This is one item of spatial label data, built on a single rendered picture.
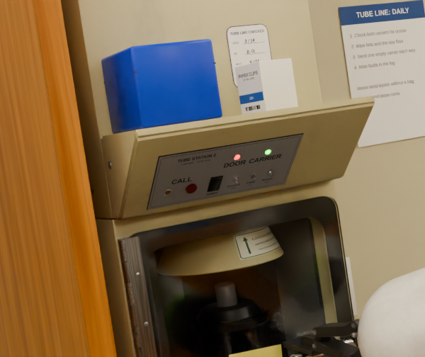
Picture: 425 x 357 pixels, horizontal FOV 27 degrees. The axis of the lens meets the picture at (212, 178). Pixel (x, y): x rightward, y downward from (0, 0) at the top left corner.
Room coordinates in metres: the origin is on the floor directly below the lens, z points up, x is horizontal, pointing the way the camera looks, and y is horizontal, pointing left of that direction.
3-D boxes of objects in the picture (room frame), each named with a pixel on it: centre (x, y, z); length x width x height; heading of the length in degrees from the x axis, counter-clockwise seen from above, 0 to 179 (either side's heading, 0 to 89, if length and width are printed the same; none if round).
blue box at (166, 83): (1.03, 0.04, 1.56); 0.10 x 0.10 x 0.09; 26
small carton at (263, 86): (1.09, -0.08, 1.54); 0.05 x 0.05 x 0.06; 33
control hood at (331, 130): (1.07, -0.04, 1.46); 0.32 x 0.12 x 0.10; 116
